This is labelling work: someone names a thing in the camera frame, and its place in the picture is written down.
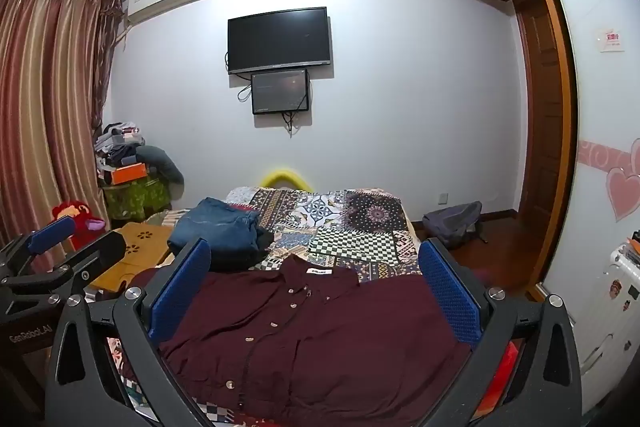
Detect black wall television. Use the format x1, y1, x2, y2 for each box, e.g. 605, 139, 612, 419
227, 7, 333, 75

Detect small black monitor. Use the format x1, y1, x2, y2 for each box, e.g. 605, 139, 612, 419
251, 68, 310, 115

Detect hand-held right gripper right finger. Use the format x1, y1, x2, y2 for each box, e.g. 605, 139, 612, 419
417, 237, 583, 427

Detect white appliance with stickers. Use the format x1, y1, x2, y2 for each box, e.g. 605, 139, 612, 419
580, 232, 640, 358

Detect wooden door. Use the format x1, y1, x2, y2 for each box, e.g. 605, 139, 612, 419
515, 0, 561, 228

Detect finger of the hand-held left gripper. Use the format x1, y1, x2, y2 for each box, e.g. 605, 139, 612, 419
0, 216, 76, 278
0, 232, 128, 304

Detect pile of clothes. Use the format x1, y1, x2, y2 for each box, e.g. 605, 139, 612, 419
94, 122, 146, 170

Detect yellow foam tube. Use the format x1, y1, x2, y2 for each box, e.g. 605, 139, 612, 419
260, 167, 312, 192

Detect maroon button shirt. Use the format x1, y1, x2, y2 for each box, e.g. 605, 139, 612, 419
117, 254, 473, 425

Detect white sliding wardrobe door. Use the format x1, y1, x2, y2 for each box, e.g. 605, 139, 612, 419
530, 0, 640, 413

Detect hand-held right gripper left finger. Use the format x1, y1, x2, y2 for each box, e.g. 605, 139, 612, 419
45, 237, 221, 427

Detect striped red curtain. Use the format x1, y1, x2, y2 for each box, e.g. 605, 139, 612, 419
0, 0, 126, 253

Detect black monitor cable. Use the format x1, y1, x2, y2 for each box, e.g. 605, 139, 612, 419
281, 109, 302, 138

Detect red plush toy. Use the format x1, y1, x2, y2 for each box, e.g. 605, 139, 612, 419
51, 200, 108, 253

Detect wooden lap desk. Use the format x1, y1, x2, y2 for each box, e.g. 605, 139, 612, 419
90, 222, 173, 293

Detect orange box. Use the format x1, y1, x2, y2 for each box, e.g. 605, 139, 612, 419
109, 163, 150, 184

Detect red orange item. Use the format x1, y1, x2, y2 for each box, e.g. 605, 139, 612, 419
475, 342, 526, 418

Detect folded blue jeans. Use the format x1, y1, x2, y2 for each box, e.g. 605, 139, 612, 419
167, 197, 276, 272

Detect grey backpack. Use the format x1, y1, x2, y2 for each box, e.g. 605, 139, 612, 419
422, 201, 488, 250

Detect patchwork bedspread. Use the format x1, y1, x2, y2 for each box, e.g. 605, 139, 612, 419
107, 186, 426, 427

